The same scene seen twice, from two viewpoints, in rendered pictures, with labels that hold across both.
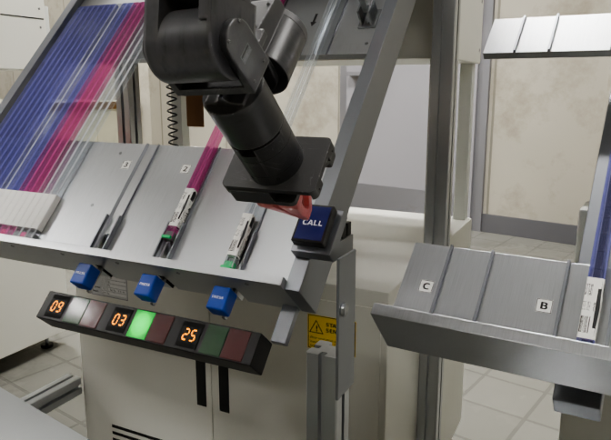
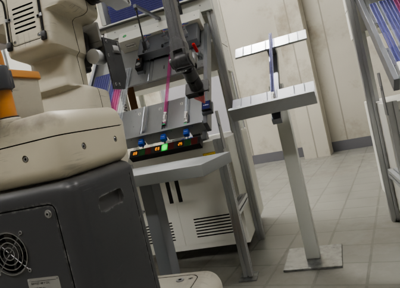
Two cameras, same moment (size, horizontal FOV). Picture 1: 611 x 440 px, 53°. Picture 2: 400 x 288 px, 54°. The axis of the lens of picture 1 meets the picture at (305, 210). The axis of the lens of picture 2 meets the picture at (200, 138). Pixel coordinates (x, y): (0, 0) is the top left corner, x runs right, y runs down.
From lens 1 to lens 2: 1.08 m
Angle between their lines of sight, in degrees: 13
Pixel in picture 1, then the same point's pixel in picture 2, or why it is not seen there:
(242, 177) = (189, 91)
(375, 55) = (206, 65)
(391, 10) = (206, 53)
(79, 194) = (127, 125)
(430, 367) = (246, 169)
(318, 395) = (218, 150)
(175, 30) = (178, 56)
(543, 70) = (259, 82)
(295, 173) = (202, 87)
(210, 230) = (175, 119)
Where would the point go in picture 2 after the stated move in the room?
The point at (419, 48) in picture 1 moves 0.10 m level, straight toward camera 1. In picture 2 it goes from (213, 67) to (213, 65)
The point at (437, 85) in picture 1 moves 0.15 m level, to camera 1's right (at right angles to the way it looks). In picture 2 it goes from (223, 75) to (248, 70)
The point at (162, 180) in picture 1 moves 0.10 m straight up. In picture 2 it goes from (153, 113) to (149, 93)
